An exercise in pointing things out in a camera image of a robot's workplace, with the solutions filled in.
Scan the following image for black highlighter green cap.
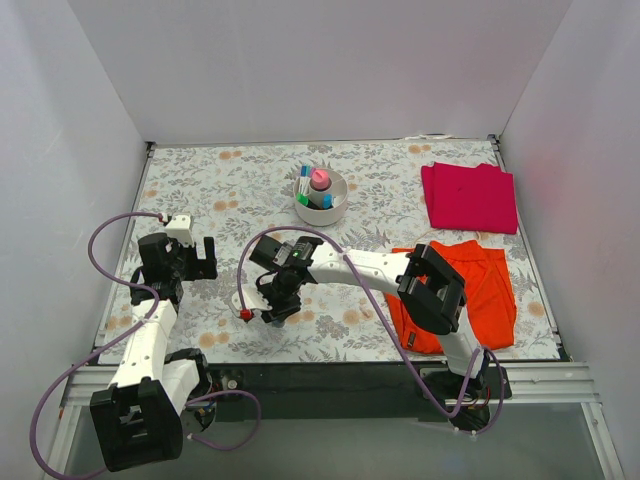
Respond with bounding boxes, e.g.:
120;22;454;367
296;193;321;210

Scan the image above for black highlighter blue cap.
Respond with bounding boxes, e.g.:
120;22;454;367
322;194;333;209

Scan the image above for white marker teal cap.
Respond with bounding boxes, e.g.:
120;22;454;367
299;176;311;195

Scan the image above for pink capped glue bottle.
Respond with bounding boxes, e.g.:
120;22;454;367
309;169;332;194

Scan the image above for white round desk organizer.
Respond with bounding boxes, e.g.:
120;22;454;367
293;167;349;226

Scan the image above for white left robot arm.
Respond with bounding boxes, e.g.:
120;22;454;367
90;233;218;472

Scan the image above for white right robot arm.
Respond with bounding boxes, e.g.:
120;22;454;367
234;235;489;398

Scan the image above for magenta folded cloth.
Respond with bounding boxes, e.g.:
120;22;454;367
421;163;518;235

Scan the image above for orange folded shorts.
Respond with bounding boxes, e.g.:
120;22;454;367
384;240;517;355

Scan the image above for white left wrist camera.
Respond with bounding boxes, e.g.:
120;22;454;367
160;213;195;247

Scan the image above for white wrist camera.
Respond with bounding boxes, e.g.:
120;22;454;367
160;213;195;247
231;285;271;321

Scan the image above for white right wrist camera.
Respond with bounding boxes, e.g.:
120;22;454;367
231;285;271;321

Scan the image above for aluminium frame rail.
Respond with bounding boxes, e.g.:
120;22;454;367
42;362;626;480

